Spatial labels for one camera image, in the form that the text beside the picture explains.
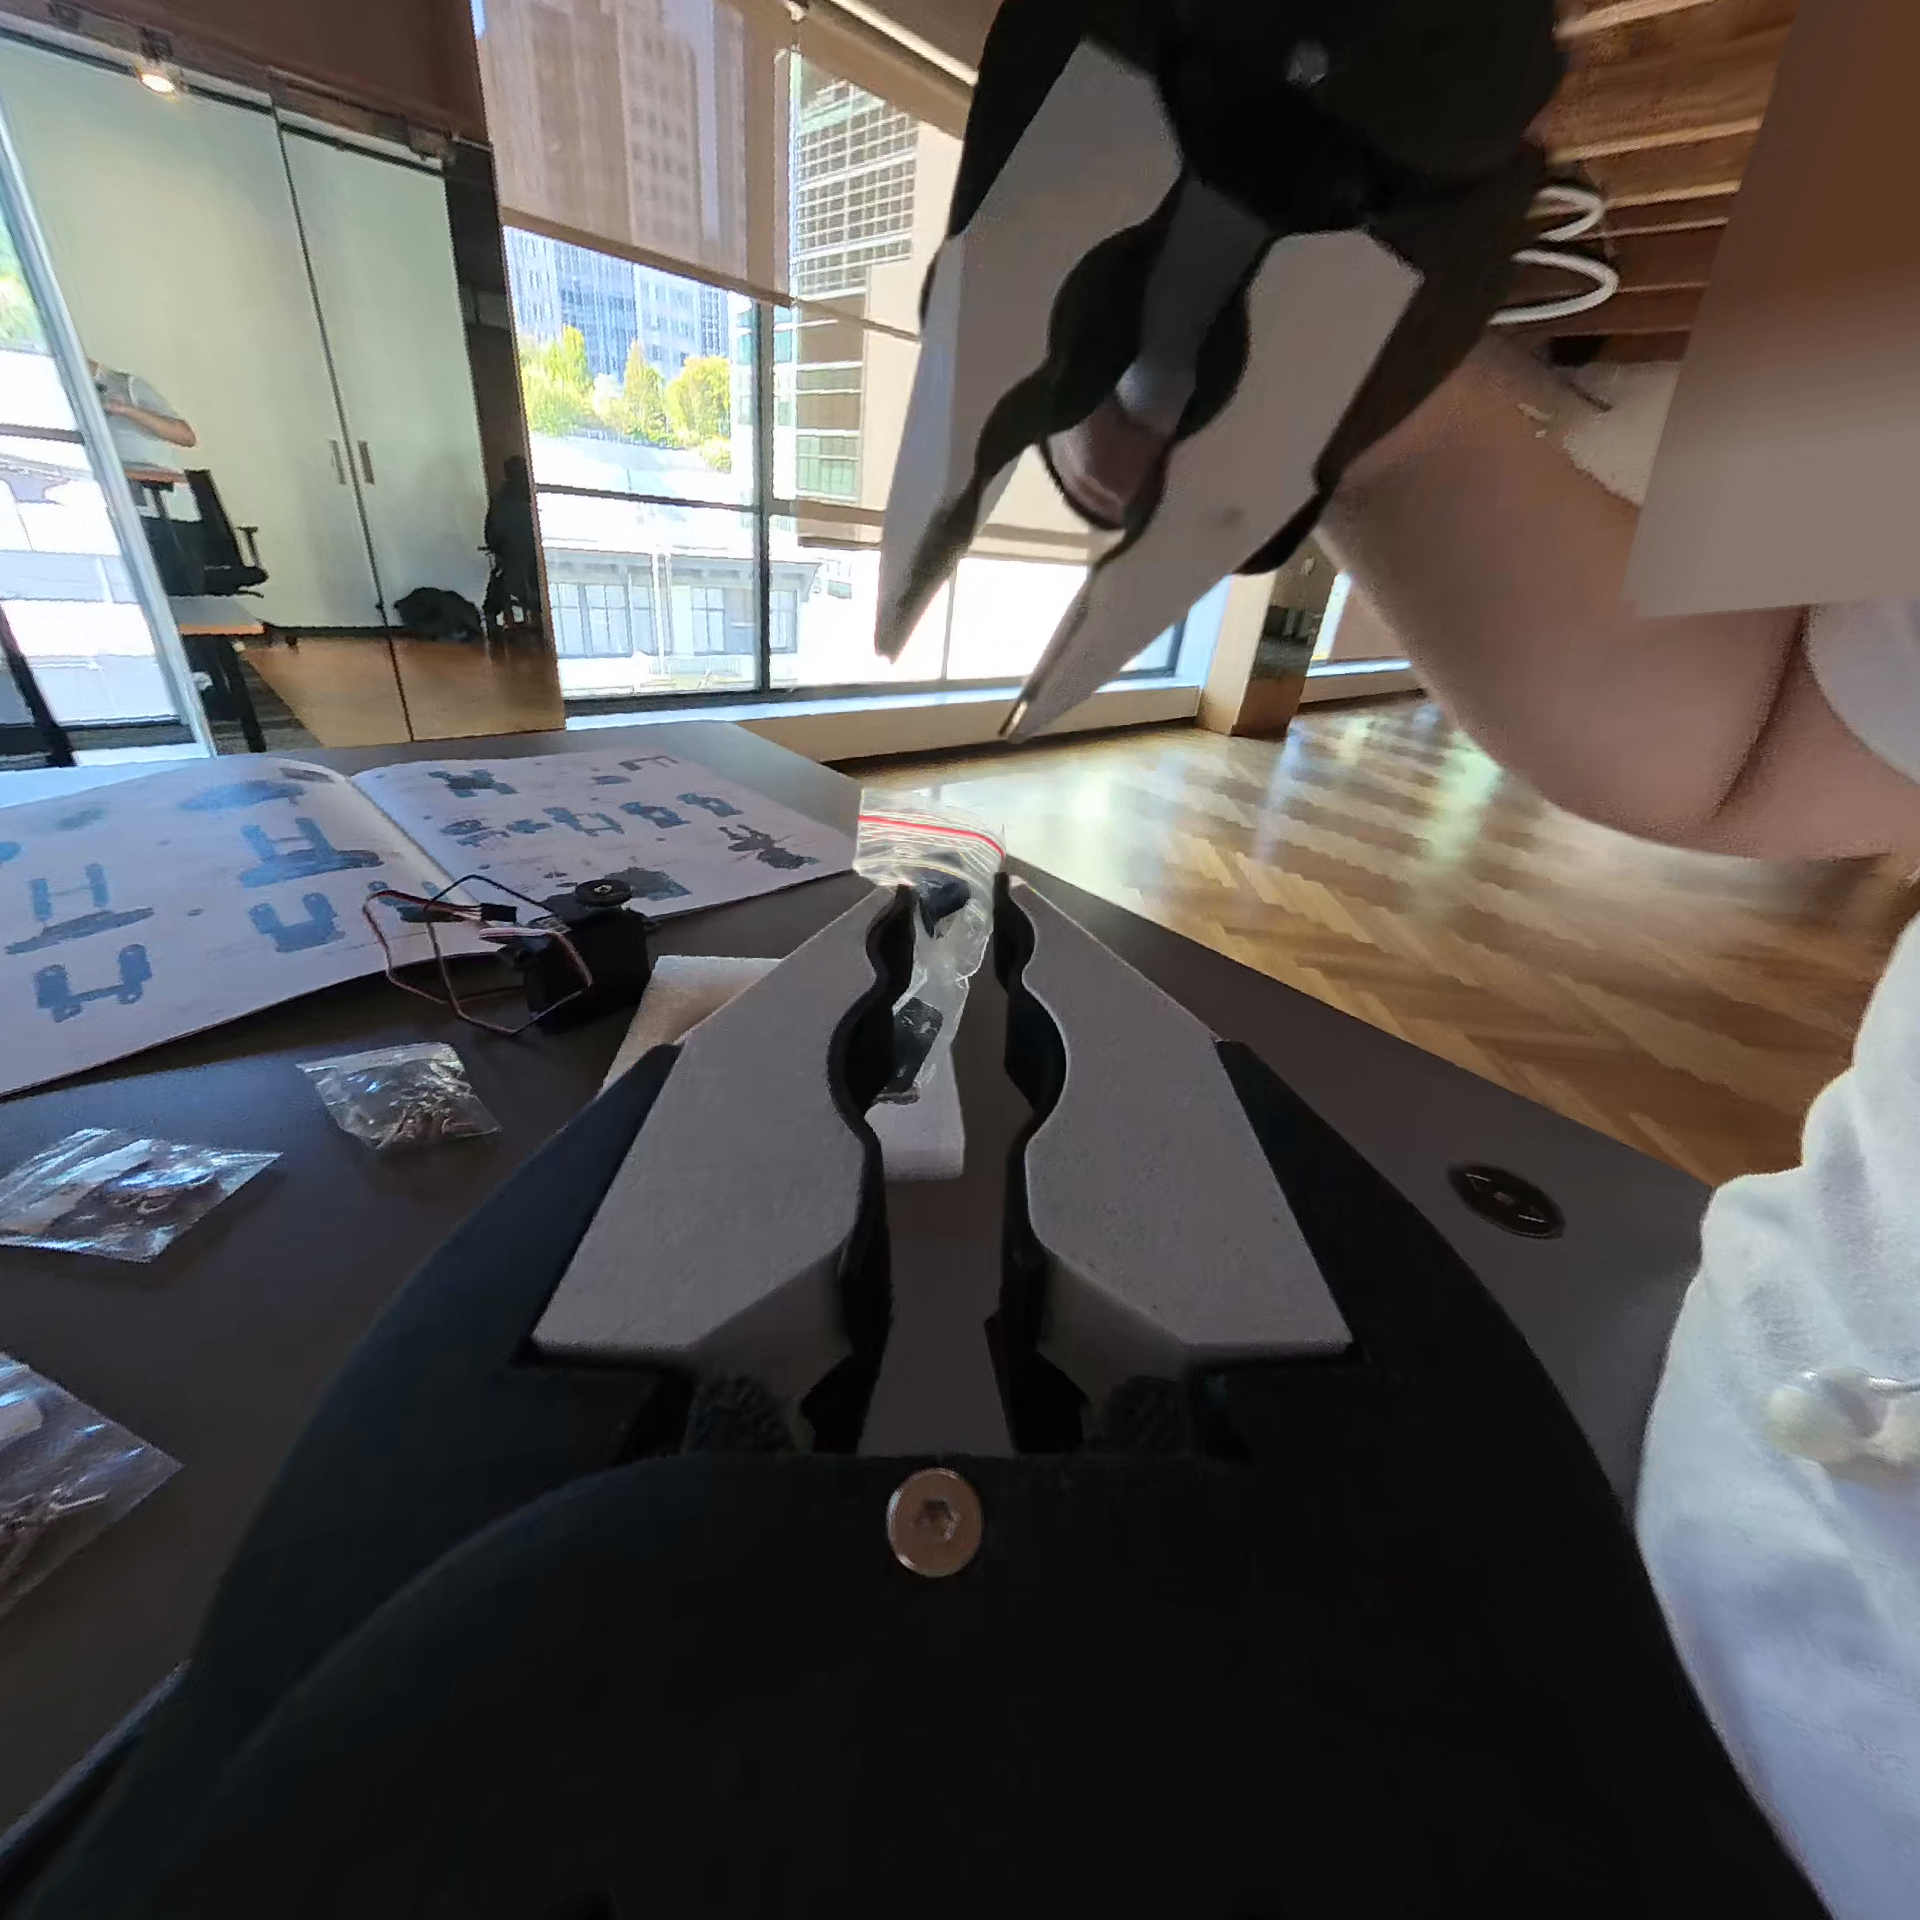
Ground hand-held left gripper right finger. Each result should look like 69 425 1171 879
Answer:
983 873 1355 1451

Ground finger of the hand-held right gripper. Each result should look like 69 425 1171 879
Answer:
999 238 1427 746
873 36 1191 666

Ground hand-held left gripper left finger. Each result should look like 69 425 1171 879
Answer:
527 886 920 1451

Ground white foam block round hole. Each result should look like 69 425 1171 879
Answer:
598 951 971 1186

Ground clear zip bag red strip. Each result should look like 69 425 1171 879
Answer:
854 809 1011 1115

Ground person's right forearm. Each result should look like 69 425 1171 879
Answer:
1312 352 1876 864

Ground black round desk socket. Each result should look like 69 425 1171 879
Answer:
1446 1162 1565 1241

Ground dark grey desk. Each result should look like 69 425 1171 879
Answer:
0 720 1713 1878

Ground person's right hand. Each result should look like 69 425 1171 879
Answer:
1044 360 1203 531

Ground scattered small clear parts bags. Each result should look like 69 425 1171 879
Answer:
0 1043 500 1624

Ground beige roller blind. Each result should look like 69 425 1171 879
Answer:
480 0 964 343

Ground large glass window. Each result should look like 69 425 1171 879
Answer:
503 46 1203 702

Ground white blue instruction booklet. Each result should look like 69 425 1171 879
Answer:
0 751 859 1100

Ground person's white t-shirt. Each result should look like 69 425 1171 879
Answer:
1529 352 1920 1920

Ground small wooden table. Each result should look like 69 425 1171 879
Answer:
127 592 275 752

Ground white double-door cabinet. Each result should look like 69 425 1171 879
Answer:
0 36 566 752

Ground black swivel chair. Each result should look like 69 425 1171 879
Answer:
180 468 271 600

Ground white ring pendant lamp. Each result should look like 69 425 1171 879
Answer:
1492 182 1625 328

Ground black servo motor with wires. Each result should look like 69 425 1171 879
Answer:
363 879 662 1040

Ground wooden wall shelf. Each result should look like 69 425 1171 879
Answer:
89 0 492 147

